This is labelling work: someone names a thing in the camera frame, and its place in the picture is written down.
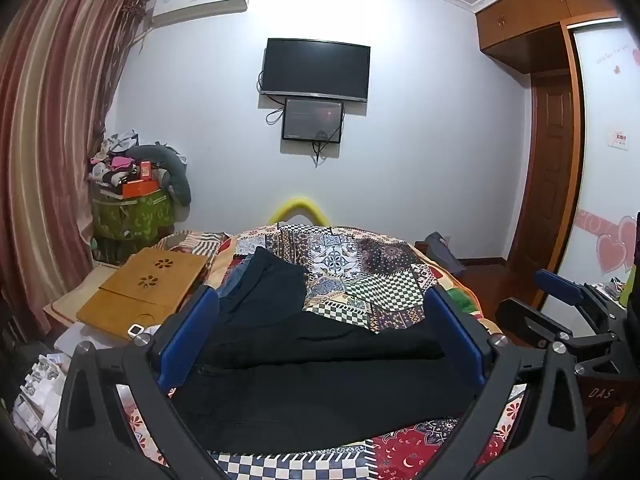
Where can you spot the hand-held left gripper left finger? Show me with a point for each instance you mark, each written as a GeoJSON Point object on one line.
{"type": "Point", "coordinates": [186, 332]}

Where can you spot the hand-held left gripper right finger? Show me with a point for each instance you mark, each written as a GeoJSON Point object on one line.
{"type": "Point", "coordinates": [456, 332]}

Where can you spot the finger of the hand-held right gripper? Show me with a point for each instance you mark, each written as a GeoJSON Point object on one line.
{"type": "Point", "coordinates": [535, 322]}
{"type": "Point", "coordinates": [560, 283]}

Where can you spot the black pants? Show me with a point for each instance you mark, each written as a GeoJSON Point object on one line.
{"type": "Point", "coordinates": [325, 380]}

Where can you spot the dark teal folded pants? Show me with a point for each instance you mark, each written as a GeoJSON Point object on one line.
{"type": "Point", "coordinates": [270, 280]}

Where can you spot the small white device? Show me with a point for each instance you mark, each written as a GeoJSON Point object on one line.
{"type": "Point", "coordinates": [135, 330]}

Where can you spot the wooden lap desk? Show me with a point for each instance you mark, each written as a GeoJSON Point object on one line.
{"type": "Point", "coordinates": [145, 285]}

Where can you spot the folded blue jeans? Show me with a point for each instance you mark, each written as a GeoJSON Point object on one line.
{"type": "Point", "coordinates": [235, 277]}

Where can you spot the striped cushion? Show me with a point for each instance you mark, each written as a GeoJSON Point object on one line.
{"type": "Point", "coordinates": [197, 244]}

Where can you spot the patchwork printed blanket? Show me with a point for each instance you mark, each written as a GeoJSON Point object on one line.
{"type": "Point", "coordinates": [370, 265]}

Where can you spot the light wooden board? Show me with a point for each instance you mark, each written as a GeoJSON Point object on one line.
{"type": "Point", "coordinates": [75, 295]}

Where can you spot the green leaf-print covered cabinet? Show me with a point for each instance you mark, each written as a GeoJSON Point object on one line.
{"type": "Point", "coordinates": [132, 220]}

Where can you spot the white heart-print sliding door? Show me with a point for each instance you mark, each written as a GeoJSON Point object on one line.
{"type": "Point", "coordinates": [600, 160]}

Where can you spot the orange box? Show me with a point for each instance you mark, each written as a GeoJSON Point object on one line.
{"type": "Point", "coordinates": [139, 187]}

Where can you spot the pile of white packets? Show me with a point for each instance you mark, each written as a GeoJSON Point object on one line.
{"type": "Point", "coordinates": [37, 405]}

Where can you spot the grey neck pillow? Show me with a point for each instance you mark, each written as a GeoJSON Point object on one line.
{"type": "Point", "coordinates": [172, 167]}

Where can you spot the yellow foam headboard pad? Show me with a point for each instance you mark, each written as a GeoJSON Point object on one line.
{"type": "Point", "coordinates": [298, 208]}

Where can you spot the pile of assorted clothes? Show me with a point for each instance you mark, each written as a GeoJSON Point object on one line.
{"type": "Point", "coordinates": [112, 160]}

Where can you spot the striped red curtain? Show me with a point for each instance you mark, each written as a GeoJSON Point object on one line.
{"type": "Point", "coordinates": [50, 135]}

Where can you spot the brown wooden wardrobe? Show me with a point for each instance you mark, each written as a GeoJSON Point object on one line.
{"type": "Point", "coordinates": [530, 20]}

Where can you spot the white air conditioner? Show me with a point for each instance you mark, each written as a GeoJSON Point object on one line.
{"type": "Point", "coordinates": [200, 2]}

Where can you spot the red wall sticker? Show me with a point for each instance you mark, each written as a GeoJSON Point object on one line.
{"type": "Point", "coordinates": [621, 138]}

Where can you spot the small wall monitor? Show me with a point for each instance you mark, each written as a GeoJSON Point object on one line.
{"type": "Point", "coordinates": [312, 119]}

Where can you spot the black wall television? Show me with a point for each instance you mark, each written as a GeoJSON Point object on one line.
{"type": "Point", "coordinates": [317, 67]}

